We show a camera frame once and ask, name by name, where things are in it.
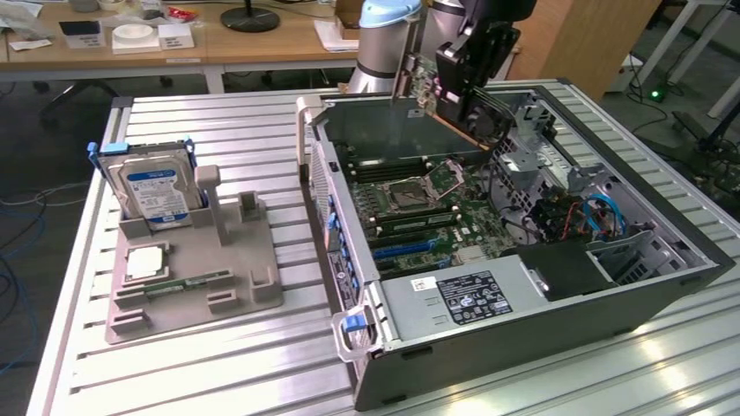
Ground white round dish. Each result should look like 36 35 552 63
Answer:
112 23 159 44

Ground hard disk in blue caddy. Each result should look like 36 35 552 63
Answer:
86 134 202 233

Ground grey power supply unit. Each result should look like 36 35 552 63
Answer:
370 253 551 343

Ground open black PC case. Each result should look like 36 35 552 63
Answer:
294 84 736 413

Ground white box with black top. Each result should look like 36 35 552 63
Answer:
56 20 110 49

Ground graphics card with metal bracket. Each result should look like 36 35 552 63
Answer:
390 19 515 152

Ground grey parts rack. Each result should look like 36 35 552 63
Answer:
103 164 286 346

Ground green motherboard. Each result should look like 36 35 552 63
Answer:
335 145 526 283

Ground small white box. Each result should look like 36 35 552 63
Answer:
156 22 194 51

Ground red wire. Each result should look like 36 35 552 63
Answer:
564 201 587 235

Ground black office chair base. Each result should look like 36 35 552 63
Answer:
34 77 175 127

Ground silver CPU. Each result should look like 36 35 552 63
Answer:
126 247 167 278

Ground white desk leg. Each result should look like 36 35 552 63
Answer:
634 0 740 119

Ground clear plastic bag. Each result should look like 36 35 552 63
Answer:
0 2 59 38

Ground open socket cover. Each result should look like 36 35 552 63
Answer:
426 159 468 196

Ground green RAM stick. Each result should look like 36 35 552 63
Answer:
144 271 232 296

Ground black round lamp base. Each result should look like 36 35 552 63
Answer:
219 0 283 32

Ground brown cardboard box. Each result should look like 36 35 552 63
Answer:
335 0 364 28

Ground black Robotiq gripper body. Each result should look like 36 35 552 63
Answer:
459 0 536 84

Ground white paper stack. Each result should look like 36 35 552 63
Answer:
314 17 363 52

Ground wooden desk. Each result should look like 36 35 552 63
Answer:
0 0 522 83

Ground black floor stand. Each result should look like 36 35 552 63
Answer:
672 110 740 153

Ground blue wire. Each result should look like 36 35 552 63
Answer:
583 194 630 237

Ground white flat box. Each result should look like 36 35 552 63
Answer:
111 36 163 55

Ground black installed RAM stick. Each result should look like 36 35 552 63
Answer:
375 211 462 235

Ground metal disk bay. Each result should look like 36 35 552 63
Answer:
488 103 606 218

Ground wooden cabinet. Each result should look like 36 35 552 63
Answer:
511 0 664 99

